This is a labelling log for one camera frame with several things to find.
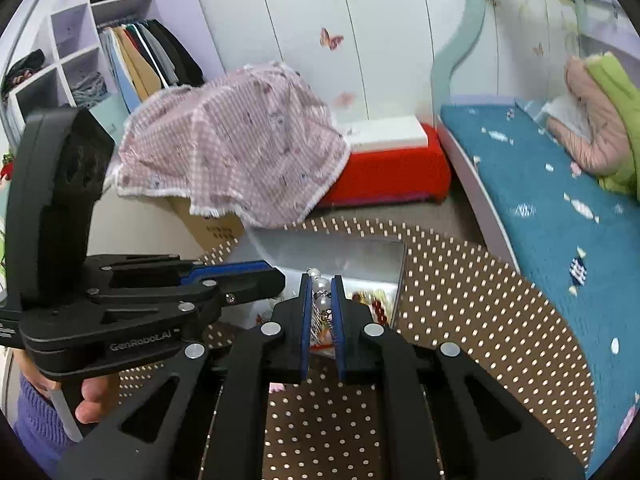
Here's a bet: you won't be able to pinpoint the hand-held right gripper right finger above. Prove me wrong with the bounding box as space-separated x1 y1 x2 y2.
330 274 586 480

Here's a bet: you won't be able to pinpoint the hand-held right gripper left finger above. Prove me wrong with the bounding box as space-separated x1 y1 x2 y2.
57 274 315 480

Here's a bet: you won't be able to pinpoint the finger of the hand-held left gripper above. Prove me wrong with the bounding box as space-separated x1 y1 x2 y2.
87 267 287 328
85 254 271 291

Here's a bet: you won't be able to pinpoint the white pearl bracelet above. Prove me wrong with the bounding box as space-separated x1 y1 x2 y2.
307 267 335 348

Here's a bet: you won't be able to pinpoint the red bead bracelet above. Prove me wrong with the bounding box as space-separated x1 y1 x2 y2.
367 297 393 326

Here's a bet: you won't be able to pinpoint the grey storage box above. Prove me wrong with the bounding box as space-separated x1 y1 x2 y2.
249 224 407 328

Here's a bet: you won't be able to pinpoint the person's left forearm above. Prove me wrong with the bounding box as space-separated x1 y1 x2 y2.
12 375 76 478

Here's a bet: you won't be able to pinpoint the person's left hand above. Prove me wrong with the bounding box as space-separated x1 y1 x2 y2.
20 350 123 426

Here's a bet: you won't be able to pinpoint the cardboard box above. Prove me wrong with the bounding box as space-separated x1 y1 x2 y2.
167 195 246 256

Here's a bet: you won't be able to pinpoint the teal drawer cabinet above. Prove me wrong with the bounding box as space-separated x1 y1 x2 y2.
80 92 132 128

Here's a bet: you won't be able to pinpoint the pink checked cloth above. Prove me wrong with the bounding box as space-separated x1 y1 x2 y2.
112 60 351 228

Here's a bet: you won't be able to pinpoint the grey folded clothes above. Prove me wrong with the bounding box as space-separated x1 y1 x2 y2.
70 71 108 108

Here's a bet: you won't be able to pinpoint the brown polka dot tablecloth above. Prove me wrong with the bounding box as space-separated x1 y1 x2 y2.
117 216 598 480

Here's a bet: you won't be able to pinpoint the dark folded clothes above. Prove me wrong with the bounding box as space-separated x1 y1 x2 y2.
2 49 47 96

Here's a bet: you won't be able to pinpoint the red bench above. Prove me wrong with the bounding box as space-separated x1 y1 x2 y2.
317 122 451 209

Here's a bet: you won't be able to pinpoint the lilac wardrobe shelf unit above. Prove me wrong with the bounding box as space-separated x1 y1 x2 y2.
0 0 223 161

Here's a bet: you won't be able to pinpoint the row of hanging clothes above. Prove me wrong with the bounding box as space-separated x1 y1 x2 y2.
97 19 205 113

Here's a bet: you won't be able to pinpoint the white box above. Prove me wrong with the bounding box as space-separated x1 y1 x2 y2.
340 115 430 153

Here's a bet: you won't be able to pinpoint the bed with teal sheet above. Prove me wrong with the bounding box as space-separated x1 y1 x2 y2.
437 97 640 478

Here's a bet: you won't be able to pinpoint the pink quilt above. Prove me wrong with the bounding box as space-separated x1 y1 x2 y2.
547 55 628 176

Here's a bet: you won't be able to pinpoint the white pillow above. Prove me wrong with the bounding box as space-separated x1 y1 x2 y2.
540 95 593 138

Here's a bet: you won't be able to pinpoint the teal wavy bed panel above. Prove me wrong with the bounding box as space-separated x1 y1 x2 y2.
431 0 488 111

